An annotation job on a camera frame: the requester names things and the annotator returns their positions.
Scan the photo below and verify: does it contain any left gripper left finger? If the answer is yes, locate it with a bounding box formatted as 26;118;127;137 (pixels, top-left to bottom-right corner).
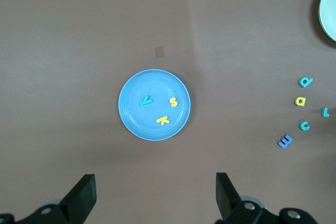
15;174;97;224

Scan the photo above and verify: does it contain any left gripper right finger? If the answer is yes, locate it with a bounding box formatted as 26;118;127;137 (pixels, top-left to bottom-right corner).
215;173;279;224

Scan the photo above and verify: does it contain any yellow foam letter k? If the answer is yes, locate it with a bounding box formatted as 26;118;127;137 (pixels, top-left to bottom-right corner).
155;115;171;126

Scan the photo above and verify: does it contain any teal foam letter y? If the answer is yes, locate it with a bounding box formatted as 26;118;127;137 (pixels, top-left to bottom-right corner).
139;95;153;106

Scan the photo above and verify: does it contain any blue foam letter E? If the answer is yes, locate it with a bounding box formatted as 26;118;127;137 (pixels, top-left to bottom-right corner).
277;134;293;148

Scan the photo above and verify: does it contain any blue round plate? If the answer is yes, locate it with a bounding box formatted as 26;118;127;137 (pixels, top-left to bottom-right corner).
118;69;192;142

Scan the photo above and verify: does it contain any teal foam letter a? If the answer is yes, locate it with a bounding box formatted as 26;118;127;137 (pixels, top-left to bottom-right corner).
298;77;313;88

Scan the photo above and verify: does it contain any brown square tape patch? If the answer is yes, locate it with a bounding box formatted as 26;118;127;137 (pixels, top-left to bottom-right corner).
153;46;165;59

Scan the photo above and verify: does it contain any pale green round plate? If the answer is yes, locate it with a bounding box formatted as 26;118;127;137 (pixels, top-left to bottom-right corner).
318;0;336;42

